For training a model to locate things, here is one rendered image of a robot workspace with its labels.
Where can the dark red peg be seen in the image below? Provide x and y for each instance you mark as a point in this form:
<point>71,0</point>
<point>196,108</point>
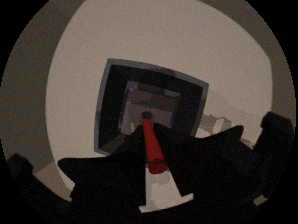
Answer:
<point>156,161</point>

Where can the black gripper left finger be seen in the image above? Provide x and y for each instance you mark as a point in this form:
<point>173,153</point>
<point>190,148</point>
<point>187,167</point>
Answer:
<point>125,167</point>

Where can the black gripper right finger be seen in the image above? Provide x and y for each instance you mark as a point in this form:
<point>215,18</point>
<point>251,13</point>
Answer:
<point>187,156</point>

